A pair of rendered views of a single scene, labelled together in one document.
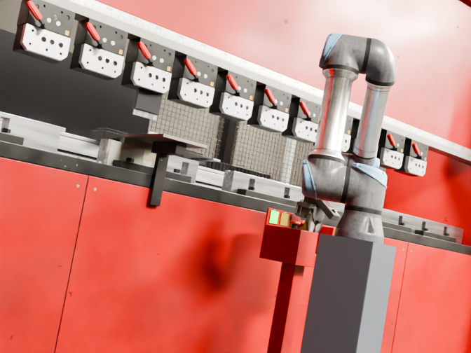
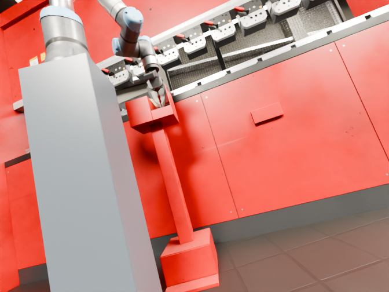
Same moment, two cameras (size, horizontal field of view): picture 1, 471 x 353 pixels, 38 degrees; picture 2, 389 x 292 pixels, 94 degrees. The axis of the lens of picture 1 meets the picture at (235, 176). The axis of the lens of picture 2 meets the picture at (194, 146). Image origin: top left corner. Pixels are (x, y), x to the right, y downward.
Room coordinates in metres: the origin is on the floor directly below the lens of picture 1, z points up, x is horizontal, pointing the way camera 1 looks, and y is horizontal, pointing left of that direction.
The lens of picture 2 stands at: (2.00, -1.00, 0.38)
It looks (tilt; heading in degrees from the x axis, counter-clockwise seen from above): 9 degrees up; 51
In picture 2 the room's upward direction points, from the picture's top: 16 degrees counter-clockwise
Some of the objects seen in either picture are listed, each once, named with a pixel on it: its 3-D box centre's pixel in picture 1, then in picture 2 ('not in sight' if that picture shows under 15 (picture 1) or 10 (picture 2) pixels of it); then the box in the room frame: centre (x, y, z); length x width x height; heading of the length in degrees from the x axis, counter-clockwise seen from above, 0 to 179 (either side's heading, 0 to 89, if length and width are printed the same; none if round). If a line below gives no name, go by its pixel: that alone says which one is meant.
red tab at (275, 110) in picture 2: not in sight; (266, 113); (2.92, -0.54, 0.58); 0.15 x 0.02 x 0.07; 129
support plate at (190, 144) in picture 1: (163, 141); not in sight; (2.28, 0.26, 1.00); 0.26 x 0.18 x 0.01; 39
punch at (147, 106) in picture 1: (146, 104); not in sight; (2.39, 0.36, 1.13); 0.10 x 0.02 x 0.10; 129
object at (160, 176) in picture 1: (163, 174); not in sight; (2.25, 0.24, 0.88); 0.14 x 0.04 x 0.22; 39
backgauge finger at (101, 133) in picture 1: (120, 136); not in sight; (2.52, 0.45, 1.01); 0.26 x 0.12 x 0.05; 39
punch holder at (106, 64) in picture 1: (99, 50); not in sight; (2.25, 0.53, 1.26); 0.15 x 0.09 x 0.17; 129
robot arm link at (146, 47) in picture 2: not in sight; (145, 50); (2.44, -0.31, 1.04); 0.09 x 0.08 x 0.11; 174
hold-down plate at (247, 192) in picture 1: (268, 198); not in sight; (2.73, -0.15, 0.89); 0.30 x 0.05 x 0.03; 129
